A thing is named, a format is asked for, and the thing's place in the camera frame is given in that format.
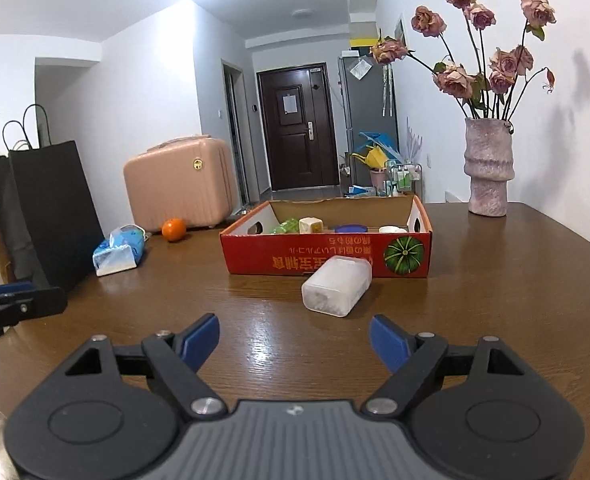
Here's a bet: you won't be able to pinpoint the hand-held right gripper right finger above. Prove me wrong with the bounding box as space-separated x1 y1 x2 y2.
364 313 526 419

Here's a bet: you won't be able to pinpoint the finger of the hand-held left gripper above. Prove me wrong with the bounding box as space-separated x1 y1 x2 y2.
0 281 69 339

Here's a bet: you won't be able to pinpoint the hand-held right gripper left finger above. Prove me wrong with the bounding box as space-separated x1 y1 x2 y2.
64 313 224 421

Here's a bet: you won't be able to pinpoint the translucent plastic box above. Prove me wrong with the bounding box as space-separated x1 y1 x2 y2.
301 255 373 318

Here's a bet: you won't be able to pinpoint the red cardboard box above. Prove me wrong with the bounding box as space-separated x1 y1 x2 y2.
219 195 433 279

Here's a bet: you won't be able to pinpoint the black paper bag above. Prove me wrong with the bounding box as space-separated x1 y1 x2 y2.
1 104 105 293

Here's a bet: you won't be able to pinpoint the blue tissue pack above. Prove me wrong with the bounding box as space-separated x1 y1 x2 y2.
92 225 148 277

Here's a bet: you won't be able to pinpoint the orange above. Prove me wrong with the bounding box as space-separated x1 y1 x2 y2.
161 218 186 243

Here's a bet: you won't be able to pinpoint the pink suitcase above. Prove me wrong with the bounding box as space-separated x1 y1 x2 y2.
123 135 236 233

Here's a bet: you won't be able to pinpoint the yellow watering can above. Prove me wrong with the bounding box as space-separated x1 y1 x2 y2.
351 146 390 171

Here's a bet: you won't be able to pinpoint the pink ceramic vase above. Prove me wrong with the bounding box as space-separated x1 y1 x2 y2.
464 117 516 217

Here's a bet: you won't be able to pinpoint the grey refrigerator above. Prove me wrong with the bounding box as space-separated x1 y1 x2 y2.
337 55 401 196

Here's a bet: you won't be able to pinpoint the dark brown door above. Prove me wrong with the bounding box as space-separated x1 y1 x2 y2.
256 64 341 192

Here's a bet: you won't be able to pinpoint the dried pink roses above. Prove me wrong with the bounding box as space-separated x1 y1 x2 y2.
370 0 558 122

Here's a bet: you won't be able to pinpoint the wire rack with bottles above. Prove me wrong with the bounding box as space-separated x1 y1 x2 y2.
385 160 422 197

